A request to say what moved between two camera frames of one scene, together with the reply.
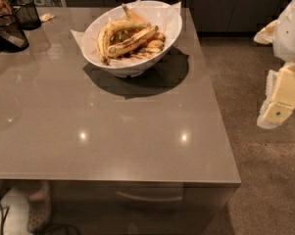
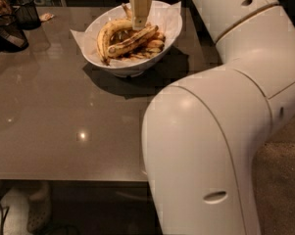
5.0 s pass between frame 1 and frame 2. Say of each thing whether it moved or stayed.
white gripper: moved
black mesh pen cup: stayed
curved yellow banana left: stayed
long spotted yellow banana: stayed
